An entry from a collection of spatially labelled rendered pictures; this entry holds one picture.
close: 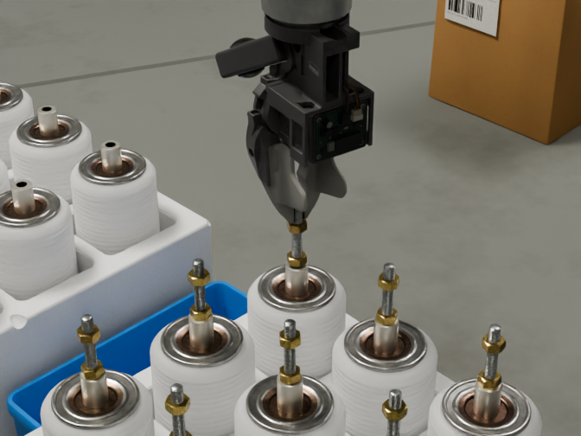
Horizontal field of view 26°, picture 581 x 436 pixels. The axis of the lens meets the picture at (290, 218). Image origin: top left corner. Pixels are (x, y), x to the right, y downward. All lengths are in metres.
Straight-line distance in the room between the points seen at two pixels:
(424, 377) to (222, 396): 0.18
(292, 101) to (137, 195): 0.39
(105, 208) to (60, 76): 0.83
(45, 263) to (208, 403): 0.30
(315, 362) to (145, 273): 0.28
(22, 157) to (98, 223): 0.14
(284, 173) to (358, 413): 0.23
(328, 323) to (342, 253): 0.52
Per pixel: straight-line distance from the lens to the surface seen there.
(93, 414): 1.09
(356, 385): 1.13
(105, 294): 1.38
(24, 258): 1.34
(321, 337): 1.20
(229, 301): 1.45
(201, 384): 1.13
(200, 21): 2.38
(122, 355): 1.40
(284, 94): 1.06
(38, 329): 1.34
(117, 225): 1.41
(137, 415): 1.09
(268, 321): 1.19
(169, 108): 2.07
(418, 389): 1.14
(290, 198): 1.12
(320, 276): 1.23
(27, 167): 1.49
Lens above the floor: 0.97
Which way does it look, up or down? 33 degrees down
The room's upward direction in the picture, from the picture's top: straight up
